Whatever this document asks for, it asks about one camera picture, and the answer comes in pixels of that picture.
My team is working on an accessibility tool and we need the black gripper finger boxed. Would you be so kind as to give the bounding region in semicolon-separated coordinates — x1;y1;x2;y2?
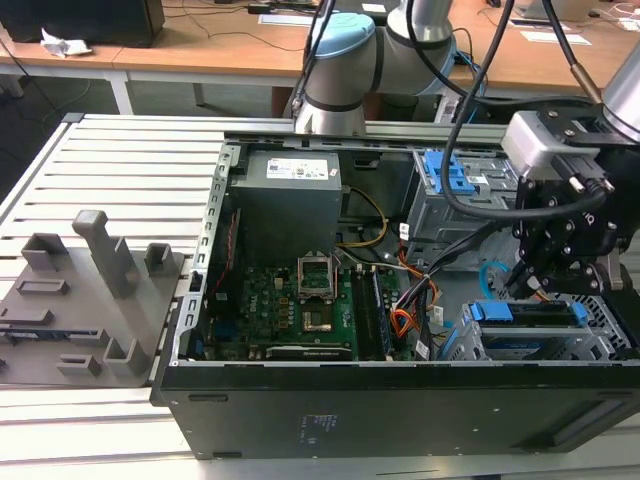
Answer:
522;248;624;302
505;172;574;290

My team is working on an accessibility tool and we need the hard disk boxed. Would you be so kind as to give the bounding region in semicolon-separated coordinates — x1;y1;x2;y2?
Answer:
469;298;589;362

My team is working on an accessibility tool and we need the blue disk wire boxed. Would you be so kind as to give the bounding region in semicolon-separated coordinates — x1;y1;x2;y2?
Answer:
478;259;512;302

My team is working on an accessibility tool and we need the black disk wire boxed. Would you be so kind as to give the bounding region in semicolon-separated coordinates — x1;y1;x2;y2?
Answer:
392;219;521;312

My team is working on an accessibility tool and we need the grey perforated disk bay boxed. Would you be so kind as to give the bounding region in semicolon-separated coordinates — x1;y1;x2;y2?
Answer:
439;293;640;362

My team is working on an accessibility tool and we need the black RAM slot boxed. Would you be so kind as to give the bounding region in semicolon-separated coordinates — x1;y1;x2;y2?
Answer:
349;267;374;359

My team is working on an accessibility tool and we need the grey drive cage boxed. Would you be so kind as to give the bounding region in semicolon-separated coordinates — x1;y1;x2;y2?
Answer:
404;149;524;257

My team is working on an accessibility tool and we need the blue drive cage latch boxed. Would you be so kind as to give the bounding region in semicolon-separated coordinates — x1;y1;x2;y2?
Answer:
422;149;476;196

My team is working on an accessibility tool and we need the white paper sheet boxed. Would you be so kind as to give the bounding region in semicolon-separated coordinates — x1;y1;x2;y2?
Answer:
258;13;311;27
518;29;593;47

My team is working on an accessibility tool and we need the RAM stick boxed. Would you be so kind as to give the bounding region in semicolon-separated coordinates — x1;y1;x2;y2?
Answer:
369;267;395;359

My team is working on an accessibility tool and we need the grey laptop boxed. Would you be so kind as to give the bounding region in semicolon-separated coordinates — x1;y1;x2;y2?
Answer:
514;0;590;24

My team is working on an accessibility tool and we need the CPU socket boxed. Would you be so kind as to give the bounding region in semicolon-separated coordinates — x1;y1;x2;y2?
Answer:
301;307;336;335

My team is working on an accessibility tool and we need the metal socket cover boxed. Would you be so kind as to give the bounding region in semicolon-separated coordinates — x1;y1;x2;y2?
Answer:
297;254;336;301

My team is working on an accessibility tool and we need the grey power supply unit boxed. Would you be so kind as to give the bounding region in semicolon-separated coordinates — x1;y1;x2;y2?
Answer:
227;149;344;257

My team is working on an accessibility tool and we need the black open PC case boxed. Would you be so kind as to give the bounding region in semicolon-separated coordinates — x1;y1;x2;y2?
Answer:
149;130;640;461

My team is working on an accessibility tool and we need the black graphics card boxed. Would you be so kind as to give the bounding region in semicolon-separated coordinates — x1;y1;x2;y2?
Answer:
264;343;355;362

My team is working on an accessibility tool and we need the green motherboard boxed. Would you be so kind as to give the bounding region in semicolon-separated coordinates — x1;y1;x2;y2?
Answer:
207;262;416;362

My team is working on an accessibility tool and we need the wooden desk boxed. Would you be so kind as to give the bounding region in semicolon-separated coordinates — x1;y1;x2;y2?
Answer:
0;0;640;104

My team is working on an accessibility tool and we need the grey parts rack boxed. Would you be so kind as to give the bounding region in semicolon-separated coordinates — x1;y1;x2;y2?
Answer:
0;209;189;389

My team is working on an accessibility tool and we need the black box on desk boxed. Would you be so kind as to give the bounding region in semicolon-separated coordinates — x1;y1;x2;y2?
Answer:
0;0;166;49

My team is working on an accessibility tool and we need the crumpled white paper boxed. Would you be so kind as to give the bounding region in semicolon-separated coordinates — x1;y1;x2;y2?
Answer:
39;27;94;59

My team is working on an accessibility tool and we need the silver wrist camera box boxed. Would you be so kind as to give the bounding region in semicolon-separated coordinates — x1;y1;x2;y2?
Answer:
501;111;601;177

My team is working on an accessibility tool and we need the black camera cable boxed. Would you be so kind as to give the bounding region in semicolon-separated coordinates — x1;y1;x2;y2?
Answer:
441;0;609;222

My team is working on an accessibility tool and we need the yellow wire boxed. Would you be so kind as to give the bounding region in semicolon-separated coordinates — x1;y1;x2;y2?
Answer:
335;185;389;249

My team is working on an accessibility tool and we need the black cable with metal plug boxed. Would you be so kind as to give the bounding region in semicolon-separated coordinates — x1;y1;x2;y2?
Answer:
542;0;607;104

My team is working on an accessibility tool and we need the blue cable behind arm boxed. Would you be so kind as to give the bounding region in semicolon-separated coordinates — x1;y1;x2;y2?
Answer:
454;49;490;101

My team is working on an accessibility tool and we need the orange multicolour wire bundle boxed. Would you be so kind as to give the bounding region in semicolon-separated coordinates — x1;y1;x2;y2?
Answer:
391;259;442;347

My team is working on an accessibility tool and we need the thin red wire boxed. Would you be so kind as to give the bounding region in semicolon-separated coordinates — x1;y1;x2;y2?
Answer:
213;208;242;301

